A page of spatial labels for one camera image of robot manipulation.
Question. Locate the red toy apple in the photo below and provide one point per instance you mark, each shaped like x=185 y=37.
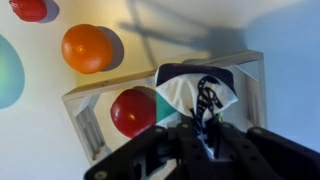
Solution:
x=133 y=112

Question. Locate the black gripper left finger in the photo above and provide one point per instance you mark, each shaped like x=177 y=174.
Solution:
x=148 y=153

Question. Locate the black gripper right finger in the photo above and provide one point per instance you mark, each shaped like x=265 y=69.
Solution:
x=260 y=154

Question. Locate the orange toy fruit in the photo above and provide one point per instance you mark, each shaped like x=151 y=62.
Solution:
x=86 y=49

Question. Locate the wooden tray box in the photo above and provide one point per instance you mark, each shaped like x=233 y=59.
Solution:
x=88 y=105

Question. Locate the green plastic bowl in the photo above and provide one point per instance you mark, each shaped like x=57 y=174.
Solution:
x=12 y=76

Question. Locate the black white checkered soft cube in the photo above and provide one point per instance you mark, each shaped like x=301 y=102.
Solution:
x=198 y=92

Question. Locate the red toy strawberry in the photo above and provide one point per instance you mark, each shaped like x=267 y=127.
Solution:
x=29 y=10

